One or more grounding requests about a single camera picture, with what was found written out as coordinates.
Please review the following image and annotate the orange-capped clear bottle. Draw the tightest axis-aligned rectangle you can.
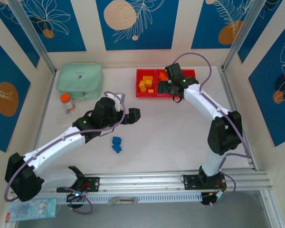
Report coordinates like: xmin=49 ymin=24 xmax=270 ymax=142
xmin=59 ymin=93 xmax=76 ymax=114

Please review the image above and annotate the mint green zip pouch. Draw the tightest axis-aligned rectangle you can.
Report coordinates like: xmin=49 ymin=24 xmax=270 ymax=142
xmin=56 ymin=62 xmax=104 ymax=100

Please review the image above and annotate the black controller board with LED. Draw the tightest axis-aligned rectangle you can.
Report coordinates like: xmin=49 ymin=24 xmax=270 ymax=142
xmin=201 ymin=192 xmax=223 ymax=207

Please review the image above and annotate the light blue tissue pack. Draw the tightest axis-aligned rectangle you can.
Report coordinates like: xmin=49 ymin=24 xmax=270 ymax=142
xmin=6 ymin=199 xmax=59 ymax=223

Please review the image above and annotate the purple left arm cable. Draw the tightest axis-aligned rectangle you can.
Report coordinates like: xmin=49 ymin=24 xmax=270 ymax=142
xmin=4 ymin=91 xmax=126 ymax=214

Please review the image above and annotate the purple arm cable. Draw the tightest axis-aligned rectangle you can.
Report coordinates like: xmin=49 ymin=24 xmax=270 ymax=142
xmin=4 ymin=91 xmax=126 ymax=214
xmin=174 ymin=52 xmax=250 ymax=206

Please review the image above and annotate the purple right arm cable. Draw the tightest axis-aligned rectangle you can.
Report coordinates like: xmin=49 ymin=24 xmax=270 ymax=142
xmin=174 ymin=52 xmax=250 ymax=206

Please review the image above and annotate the aluminium side rail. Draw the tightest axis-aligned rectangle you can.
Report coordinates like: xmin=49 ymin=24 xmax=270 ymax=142
xmin=26 ymin=70 xmax=57 ymax=176
xmin=219 ymin=66 xmax=258 ymax=171

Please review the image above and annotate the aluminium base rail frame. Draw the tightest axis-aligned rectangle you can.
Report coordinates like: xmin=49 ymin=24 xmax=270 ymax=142
xmin=10 ymin=170 xmax=269 ymax=198

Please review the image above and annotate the aluminium corner post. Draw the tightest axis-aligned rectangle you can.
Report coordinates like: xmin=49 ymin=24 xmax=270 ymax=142
xmin=221 ymin=0 xmax=264 ymax=71
xmin=7 ymin=0 xmax=57 ymax=75

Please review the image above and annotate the white slotted cable duct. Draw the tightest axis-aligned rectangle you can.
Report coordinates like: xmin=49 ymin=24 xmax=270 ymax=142
xmin=21 ymin=192 xmax=202 ymax=205

